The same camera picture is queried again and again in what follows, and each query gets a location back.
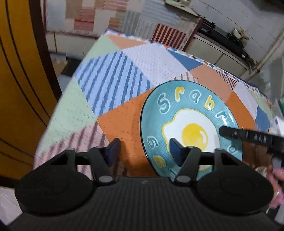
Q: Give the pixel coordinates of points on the striped counter cloth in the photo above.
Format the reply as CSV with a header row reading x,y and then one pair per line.
x,y
157,21

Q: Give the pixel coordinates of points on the wooden yellow chair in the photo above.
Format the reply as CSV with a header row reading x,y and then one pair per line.
x,y
29,86

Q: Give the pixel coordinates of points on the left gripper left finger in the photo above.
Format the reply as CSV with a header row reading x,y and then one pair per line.
x,y
101,159

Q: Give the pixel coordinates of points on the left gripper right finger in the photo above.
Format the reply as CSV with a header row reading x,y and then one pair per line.
x,y
188,159

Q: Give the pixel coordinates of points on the colourful patchwork tablecloth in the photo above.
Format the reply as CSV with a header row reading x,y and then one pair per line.
x,y
106,94

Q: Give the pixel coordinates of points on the right hand pink nails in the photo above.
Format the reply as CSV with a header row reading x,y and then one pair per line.
x,y
274,174

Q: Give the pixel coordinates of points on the tissue pack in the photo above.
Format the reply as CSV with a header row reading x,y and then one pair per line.
x,y
277,126

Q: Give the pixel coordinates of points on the teal fried egg plate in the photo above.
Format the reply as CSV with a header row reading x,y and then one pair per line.
x,y
190,113

